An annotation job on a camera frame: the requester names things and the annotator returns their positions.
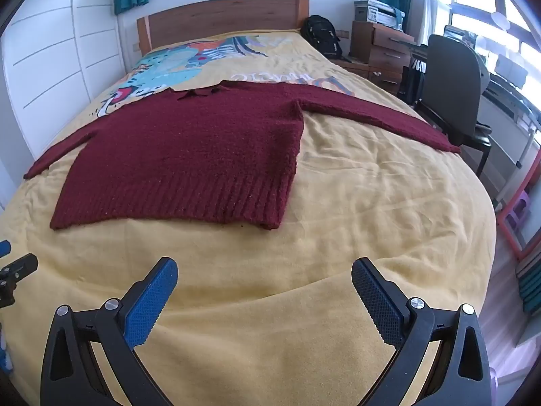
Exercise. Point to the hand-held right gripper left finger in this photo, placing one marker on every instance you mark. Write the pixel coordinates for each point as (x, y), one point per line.
(150, 304)

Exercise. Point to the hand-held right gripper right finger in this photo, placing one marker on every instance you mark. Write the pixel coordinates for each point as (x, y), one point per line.
(380, 304)

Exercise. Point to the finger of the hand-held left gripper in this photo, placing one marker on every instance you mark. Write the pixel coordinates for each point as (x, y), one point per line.
(4, 248)
(21, 267)

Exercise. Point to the maroon knitted sweater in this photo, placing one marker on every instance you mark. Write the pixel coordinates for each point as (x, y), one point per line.
(190, 148)

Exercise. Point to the yellow printed bed sheet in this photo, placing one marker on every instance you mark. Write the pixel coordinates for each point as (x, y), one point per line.
(359, 203)

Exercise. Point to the purple plastic stool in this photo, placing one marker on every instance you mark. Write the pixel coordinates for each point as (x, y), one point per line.
(517, 209)

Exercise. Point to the white wardrobe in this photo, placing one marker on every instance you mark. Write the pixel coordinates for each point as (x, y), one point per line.
(63, 50)

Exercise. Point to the black paper bag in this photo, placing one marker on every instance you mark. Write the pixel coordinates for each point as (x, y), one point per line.
(410, 84)

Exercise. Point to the dark office chair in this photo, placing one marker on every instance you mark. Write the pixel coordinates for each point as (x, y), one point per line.
(452, 84)

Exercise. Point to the grey desk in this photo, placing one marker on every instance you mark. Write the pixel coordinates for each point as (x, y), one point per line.
(507, 105)

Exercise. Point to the wooden drawer cabinet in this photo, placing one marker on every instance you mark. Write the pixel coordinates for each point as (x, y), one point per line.
(386, 55)

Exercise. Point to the black backpack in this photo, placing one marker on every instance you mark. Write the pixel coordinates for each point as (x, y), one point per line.
(321, 34)

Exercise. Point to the white printer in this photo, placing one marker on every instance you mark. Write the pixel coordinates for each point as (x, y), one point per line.
(380, 12)

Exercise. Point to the wooden headboard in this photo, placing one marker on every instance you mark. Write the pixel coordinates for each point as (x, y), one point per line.
(224, 21)

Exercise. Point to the large side window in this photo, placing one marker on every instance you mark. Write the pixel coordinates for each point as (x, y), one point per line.
(477, 4)

